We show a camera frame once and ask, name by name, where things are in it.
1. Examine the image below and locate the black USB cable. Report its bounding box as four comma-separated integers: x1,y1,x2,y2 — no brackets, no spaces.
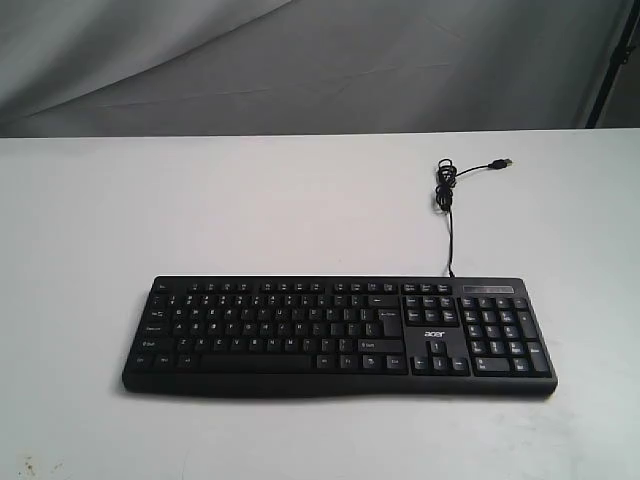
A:
430,157,514,279

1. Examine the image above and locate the grey backdrop cloth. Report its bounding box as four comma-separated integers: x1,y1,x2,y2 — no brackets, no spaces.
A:
1,1,632,137

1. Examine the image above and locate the black acer keyboard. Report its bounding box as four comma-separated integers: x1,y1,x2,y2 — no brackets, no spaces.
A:
122,276,558,398

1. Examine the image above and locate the black tripod stand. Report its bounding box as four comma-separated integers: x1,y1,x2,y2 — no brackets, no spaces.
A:
584,0,639,129

